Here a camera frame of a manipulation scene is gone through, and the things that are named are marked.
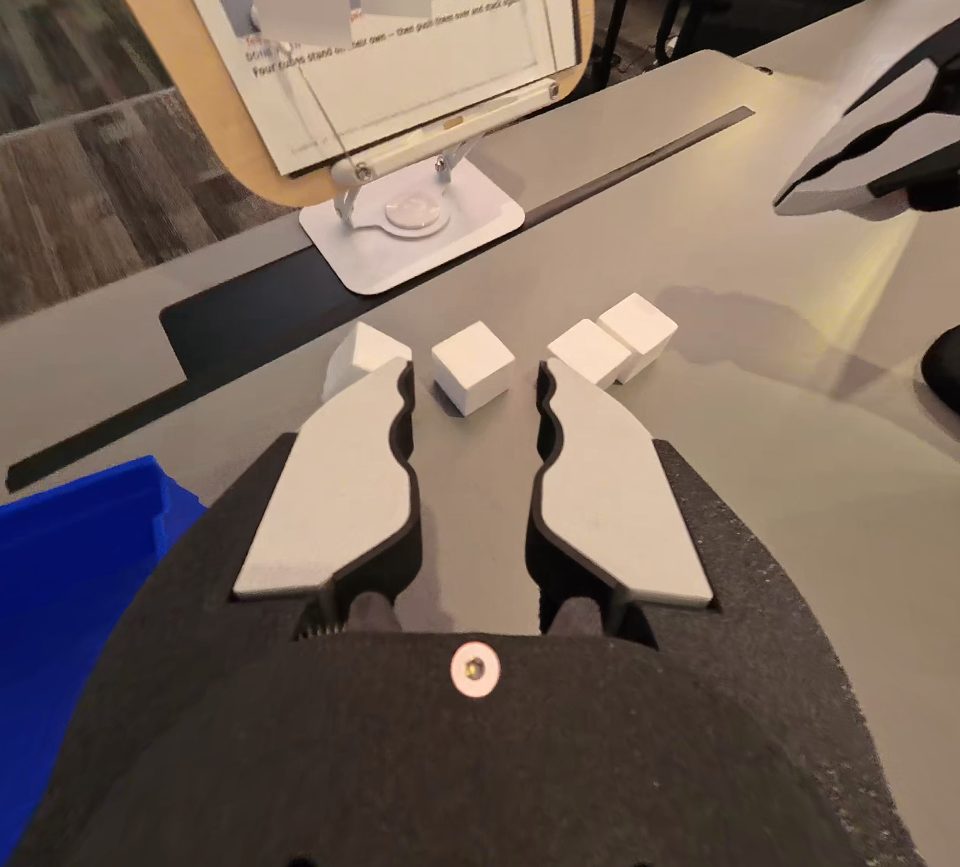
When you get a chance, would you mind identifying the printed paper sheet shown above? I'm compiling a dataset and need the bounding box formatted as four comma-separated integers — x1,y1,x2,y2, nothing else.
146,0,582,177

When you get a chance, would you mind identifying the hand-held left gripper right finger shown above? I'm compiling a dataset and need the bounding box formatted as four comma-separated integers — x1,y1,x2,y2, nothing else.
525,358,715,634

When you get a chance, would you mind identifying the wooden board document stand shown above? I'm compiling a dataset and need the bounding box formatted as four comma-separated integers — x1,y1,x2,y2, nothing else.
71,0,597,297

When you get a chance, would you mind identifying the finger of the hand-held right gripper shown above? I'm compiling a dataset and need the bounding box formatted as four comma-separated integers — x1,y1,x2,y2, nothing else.
772,111,960,219
813,53,960,163

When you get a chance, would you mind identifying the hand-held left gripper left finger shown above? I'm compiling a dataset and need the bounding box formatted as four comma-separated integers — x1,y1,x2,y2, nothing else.
232,357,423,632

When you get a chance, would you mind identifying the white foam cube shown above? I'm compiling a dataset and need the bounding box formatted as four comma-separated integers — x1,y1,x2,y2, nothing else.
546,318,633,390
431,321,517,418
322,321,414,403
597,293,680,384

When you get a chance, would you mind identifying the blue plastic bin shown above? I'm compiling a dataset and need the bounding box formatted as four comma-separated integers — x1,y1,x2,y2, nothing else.
0,454,207,867

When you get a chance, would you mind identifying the black wrist rest pad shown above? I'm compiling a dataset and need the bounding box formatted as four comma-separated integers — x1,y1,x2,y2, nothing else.
921,327,960,418

